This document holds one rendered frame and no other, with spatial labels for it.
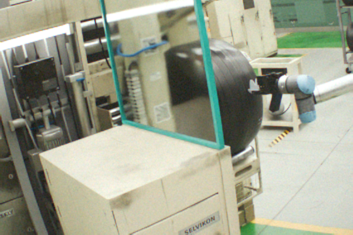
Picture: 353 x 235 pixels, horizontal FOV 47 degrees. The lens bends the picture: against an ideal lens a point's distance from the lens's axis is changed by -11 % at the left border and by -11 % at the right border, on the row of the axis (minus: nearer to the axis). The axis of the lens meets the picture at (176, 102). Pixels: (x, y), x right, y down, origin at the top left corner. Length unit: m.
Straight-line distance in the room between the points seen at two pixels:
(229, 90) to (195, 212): 0.79
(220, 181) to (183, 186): 0.14
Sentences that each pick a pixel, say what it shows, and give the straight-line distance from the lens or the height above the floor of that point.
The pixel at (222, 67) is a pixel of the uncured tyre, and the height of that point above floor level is 1.36.
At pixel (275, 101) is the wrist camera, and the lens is 1.86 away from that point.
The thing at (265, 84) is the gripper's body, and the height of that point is 1.29.
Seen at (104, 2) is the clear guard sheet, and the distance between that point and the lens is 1.62.
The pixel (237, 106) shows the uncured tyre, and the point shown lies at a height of 1.19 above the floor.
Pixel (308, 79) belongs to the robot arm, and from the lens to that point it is 1.72.
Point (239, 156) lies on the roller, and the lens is 2.16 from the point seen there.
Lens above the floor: 1.71
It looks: 14 degrees down
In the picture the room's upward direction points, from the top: 10 degrees counter-clockwise
